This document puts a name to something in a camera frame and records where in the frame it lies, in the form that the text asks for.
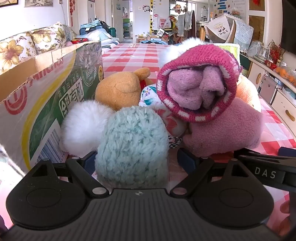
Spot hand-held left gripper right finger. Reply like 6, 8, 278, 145
170, 148, 253, 197

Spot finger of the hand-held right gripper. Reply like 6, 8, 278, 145
278, 147, 296, 159
233, 149, 296, 163

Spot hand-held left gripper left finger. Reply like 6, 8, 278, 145
29, 150, 110, 198

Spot white fluffy pompom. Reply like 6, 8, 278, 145
59, 100, 116, 157

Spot pink fleece plush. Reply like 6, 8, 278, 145
182, 96, 263, 158

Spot mint green fluffy plush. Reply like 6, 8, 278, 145
95, 106, 170, 189

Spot brown plush bear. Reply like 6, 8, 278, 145
95, 67, 154, 110

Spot printed cardboard box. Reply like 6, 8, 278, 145
0, 41, 103, 179

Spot white and blue fluffy plush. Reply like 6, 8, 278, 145
158, 37, 205, 69

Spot person's right hand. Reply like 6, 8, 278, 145
280, 199, 292, 235

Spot small black checked cloth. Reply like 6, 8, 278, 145
168, 136, 183, 149

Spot orange plush toy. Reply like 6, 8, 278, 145
235, 75, 262, 112

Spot white sideboard cabinet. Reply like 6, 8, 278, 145
240, 56, 296, 130

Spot floral white cloth toy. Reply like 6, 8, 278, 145
138, 84, 188, 139

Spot bag of oranges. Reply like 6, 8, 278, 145
275, 66, 296, 87

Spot red berry branch decoration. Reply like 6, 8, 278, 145
268, 40, 286, 65

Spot pink knitted hat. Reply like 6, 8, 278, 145
156, 44, 242, 123

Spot red checked tablecloth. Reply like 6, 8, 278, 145
0, 43, 296, 232

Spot sofa with printed sheet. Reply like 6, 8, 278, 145
0, 22, 121, 77

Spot light blue lace chair cover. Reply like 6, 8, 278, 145
233, 20, 253, 52

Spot plastic wrapped blue bedding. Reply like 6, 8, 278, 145
88, 30, 116, 43

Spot black television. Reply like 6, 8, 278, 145
280, 0, 296, 55

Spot cork board panel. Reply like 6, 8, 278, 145
248, 15, 265, 35

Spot white printed cloth cover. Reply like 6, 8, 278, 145
205, 14, 236, 43

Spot floral sofa cushion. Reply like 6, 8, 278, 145
0, 32, 38, 76
30, 22, 67, 55

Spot grey lace cushion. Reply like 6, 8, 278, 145
63, 24, 78, 40

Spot blue storage bag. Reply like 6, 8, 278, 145
79, 20, 109, 36

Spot pink shopping bag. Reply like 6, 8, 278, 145
157, 17, 171, 29

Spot grey garment on chair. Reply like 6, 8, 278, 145
177, 10, 196, 36

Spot plastic storage drawers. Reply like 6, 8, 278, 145
122, 17, 131, 39

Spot giraffe height chart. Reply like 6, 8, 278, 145
149, 0, 155, 35

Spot unframed pencil sketch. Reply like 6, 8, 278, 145
24, 0, 47, 7

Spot silver picture frame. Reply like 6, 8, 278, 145
258, 45, 270, 59

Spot blue paper wall decoration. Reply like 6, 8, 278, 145
217, 0, 229, 14

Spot red string wall ornament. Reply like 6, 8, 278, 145
69, 0, 75, 27

